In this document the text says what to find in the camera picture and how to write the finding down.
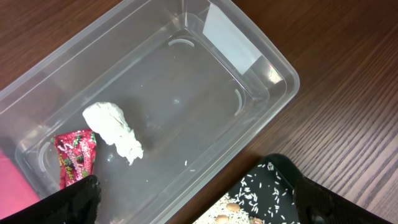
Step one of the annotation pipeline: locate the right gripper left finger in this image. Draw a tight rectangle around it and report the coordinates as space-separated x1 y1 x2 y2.
1 175 101 224

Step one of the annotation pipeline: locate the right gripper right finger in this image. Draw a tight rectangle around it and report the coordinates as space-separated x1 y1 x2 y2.
294 177 391 224

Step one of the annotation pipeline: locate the red candy wrapper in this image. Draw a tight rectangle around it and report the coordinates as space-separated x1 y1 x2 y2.
53 129 97 189

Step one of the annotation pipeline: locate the food scraps and rice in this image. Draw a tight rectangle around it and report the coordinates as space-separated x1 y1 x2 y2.
194 161 296 224

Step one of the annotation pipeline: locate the white napkin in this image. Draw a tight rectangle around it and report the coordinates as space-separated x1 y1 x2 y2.
82 101 144 166

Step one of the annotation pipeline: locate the black rectangular tray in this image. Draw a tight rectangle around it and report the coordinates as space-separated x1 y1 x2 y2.
192 153 304 224

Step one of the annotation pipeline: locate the red plastic tray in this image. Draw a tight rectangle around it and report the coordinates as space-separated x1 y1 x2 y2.
0 151 40 219

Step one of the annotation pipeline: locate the clear plastic bin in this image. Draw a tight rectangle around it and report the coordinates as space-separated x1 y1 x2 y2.
1 1 300 223

